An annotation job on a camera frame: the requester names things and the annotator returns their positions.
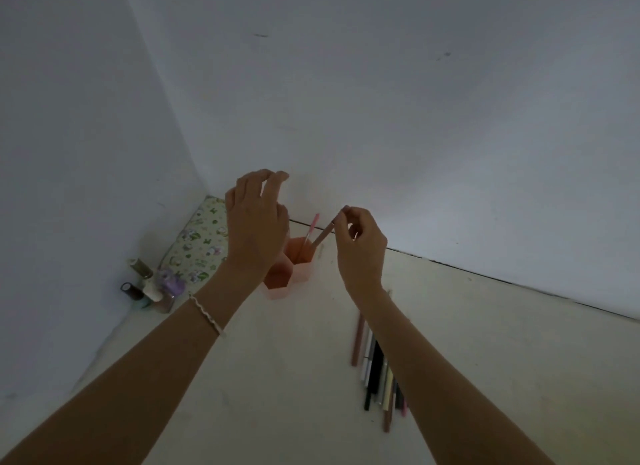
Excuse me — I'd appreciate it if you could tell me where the person's left hand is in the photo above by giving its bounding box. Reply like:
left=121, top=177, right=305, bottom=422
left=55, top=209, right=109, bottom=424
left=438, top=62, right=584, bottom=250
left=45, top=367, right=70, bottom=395
left=224, top=169, right=291, bottom=281

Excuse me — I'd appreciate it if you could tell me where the person's right hand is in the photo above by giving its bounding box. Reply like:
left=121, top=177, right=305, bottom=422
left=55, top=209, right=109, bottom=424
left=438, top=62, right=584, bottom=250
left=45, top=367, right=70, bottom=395
left=332, top=205, right=389, bottom=301

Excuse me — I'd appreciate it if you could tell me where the pink brown pencil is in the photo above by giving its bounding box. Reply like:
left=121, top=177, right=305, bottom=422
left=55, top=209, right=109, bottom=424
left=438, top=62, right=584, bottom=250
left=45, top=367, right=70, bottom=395
left=295, top=220, right=337, bottom=261

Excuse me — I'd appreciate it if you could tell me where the person's right forearm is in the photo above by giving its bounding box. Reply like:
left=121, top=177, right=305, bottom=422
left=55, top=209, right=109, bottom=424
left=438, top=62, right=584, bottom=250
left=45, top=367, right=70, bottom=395
left=349, top=282, right=555, bottom=465

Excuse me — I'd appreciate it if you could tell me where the person's left forearm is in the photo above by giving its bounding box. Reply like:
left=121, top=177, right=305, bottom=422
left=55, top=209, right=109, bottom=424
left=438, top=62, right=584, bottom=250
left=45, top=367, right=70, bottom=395
left=0, top=260, right=272, bottom=465

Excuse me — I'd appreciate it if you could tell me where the pink pen with white tip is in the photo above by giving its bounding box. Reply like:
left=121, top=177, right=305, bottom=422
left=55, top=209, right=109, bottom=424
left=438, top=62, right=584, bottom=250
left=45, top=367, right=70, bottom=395
left=300, top=213, right=321, bottom=260

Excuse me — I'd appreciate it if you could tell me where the pink hexagonal pen holder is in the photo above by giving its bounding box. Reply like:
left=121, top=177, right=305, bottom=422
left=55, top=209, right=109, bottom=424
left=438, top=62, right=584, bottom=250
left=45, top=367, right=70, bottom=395
left=262, top=237, right=317, bottom=301

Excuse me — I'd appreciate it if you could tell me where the floral print pencil case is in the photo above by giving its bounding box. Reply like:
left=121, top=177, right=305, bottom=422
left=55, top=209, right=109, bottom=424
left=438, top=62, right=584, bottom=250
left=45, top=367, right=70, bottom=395
left=158, top=195, right=232, bottom=286

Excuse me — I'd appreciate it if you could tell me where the purple nail polish bottle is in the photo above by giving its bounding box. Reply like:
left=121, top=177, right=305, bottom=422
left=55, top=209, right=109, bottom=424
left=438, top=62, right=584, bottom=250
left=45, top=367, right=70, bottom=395
left=152, top=267, right=184, bottom=314

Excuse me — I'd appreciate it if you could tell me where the row of assorted pencils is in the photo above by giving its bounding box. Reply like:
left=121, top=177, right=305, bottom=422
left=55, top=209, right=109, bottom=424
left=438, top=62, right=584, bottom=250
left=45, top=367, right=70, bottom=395
left=350, top=290, right=410, bottom=434

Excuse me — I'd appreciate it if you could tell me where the white nail polish bottle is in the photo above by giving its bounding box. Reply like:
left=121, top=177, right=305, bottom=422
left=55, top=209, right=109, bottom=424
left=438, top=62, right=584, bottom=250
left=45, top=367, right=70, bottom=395
left=142, top=277, right=166, bottom=303

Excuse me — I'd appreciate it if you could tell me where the gold cap nail polish bottle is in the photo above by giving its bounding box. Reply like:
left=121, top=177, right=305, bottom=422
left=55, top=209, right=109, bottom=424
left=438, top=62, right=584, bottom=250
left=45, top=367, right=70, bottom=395
left=128, top=258, right=154, bottom=281

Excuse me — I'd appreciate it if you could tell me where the dark nail polish bottle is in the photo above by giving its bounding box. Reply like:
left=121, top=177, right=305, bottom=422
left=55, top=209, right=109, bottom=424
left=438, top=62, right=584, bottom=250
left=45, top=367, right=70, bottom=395
left=120, top=282, right=151, bottom=309

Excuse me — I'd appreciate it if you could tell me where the white beaded bracelet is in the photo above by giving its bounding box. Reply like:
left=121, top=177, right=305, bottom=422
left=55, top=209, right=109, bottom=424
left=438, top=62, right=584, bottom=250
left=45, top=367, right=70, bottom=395
left=188, top=293, right=227, bottom=337

